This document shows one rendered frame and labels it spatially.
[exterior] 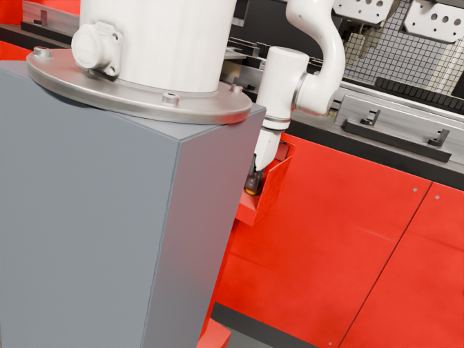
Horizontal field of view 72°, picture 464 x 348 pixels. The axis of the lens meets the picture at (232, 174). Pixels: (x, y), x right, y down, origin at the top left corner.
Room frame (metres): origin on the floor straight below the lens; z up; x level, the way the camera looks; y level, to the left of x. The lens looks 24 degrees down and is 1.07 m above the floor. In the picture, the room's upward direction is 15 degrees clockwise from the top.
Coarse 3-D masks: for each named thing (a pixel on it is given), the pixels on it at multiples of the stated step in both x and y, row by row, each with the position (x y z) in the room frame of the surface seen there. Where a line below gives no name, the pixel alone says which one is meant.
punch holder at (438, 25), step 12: (420, 0) 0.99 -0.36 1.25; (444, 0) 0.98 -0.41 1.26; (456, 0) 0.98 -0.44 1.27; (408, 12) 1.00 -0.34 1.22; (420, 12) 0.99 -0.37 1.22; (432, 12) 0.98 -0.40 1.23; (444, 12) 0.98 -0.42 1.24; (456, 12) 0.97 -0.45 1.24; (408, 24) 0.99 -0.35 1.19; (420, 24) 0.98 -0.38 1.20; (432, 24) 0.98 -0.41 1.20; (444, 24) 0.97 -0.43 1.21; (456, 24) 0.98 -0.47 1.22; (420, 36) 1.02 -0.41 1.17; (432, 36) 0.98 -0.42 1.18; (444, 36) 0.97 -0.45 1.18; (456, 36) 0.97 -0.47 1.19
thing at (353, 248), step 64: (320, 192) 0.90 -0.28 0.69; (384, 192) 0.87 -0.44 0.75; (448, 192) 0.84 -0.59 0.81; (256, 256) 0.92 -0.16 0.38; (320, 256) 0.88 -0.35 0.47; (384, 256) 0.85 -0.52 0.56; (448, 256) 0.82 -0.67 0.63; (256, 320) 0.91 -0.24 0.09; (320, 320) 0.86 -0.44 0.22; (384, 320) 0.83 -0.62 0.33; (448, 320) 0.80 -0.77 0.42
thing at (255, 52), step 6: (228, 42) 1.31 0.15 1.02; (234, 42) 1.30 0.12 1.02; (240, 42) 1.31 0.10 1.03; (246, 42) 1.30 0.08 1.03; (228, 48) 1.15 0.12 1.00; (234, 48) 1.21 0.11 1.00; (240, 48) 1.30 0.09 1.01; (246, 48) 1.29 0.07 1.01; (252, 48) 1.29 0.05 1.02; (258, 48) 1.36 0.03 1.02; (246, 54) 1.29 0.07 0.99; (252, 54) 1.29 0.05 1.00; (258, 54) 1.39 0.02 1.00
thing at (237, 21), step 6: (240, 0) 1.12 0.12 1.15; (246, 0) 1.11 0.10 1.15; (240, 6) 1.12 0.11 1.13; (246, 6) 1.11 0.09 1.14; (234, 12) 1.12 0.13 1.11; (240, 12) 1.12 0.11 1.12; (246, 12) 1.13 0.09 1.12; (234, 18) 1.13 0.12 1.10; (240, 18) 1.12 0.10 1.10; (234, 24) 1.13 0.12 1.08; (240, 24) 1.12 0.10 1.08
